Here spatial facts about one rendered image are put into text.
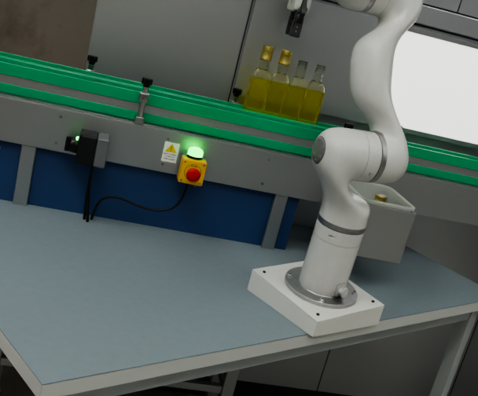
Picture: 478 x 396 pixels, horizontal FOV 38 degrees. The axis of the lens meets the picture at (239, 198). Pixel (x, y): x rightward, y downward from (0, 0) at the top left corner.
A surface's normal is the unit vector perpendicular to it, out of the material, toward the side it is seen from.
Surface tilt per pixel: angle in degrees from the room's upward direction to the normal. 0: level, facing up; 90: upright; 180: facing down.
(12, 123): 90
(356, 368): 90
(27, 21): 90
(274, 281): 5
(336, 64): 90
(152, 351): 0
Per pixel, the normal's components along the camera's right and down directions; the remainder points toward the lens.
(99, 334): 0.24, -0.93
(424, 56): 0.15, 0.32
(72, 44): 0.61, 0.36
